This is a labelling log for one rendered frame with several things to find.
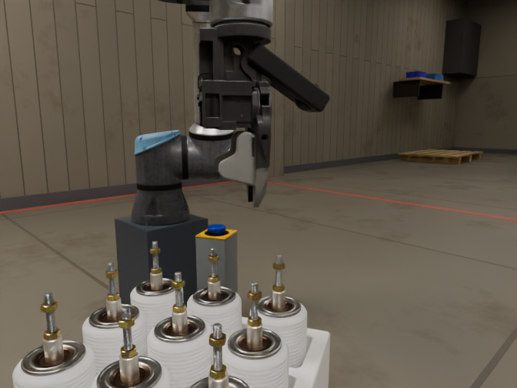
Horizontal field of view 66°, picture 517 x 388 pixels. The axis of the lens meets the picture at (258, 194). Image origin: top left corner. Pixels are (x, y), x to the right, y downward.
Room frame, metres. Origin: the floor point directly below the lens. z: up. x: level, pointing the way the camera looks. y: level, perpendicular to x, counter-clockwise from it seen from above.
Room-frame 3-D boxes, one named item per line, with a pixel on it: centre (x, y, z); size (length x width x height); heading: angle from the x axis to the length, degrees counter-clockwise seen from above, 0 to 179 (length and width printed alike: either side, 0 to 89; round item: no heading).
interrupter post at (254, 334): (0.50, 0.01, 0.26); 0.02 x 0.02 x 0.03
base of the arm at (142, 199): (1.03, 0.26, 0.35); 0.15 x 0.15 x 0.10
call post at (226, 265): (0.84, 0.09, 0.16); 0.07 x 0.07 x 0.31; 71
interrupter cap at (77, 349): (0.47, 0.27, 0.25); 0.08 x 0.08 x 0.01
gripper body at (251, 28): (0.50, 0.03, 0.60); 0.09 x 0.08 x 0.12; 101
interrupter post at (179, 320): (0.54, 0.12, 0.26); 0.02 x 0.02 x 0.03
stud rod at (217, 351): (0.39, 0.04, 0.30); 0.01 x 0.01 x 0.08
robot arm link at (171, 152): (1.03, 0.25, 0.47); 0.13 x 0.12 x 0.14; 101
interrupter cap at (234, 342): (0.50, 0.01, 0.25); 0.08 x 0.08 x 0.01
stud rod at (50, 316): (0.47, 0.27, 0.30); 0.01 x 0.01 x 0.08
